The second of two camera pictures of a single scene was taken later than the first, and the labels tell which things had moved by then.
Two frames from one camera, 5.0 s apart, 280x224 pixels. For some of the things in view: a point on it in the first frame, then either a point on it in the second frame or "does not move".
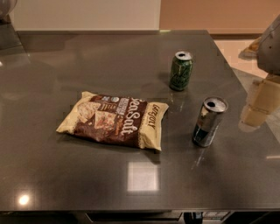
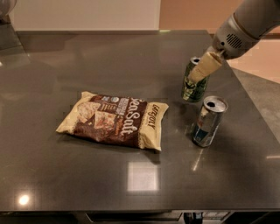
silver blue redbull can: x=208 y=121 does not move
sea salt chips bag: x=116 y=119 does not move
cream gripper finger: x=264 y=99 to x=211 y=60
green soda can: x=181 y=70 to x=193 y=92
